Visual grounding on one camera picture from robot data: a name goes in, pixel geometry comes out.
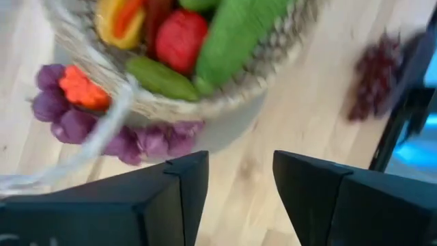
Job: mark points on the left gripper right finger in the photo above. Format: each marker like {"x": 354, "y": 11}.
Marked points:
{"x": 358, "y": 212}

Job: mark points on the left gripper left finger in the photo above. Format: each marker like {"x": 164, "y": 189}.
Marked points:
{"x": 102, "y": 212}

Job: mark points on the large green cucumber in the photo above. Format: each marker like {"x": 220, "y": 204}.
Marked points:
{"x": 160, "y": 80}

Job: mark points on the woven straw basket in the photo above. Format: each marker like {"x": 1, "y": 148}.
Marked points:
{"x": 232, "y": 112}

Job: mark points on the yellow starfruit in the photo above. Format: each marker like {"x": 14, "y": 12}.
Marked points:
{"x": 109, "y": 27}

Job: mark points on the red bell pepper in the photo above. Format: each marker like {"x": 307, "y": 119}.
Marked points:
{"x": 181, "y": 41}

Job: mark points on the green celery bunch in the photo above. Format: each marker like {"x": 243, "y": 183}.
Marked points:
{"x": 235, "y": 41}

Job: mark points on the small green cucumber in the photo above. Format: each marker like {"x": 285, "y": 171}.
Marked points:
{"x": 199, "y": 4}

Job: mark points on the small orange fruit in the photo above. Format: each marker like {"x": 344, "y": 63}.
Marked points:
{"x": 82, "y": 90}

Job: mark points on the red grape bunch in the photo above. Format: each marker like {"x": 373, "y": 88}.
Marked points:
{"x": 375, "y": 78}

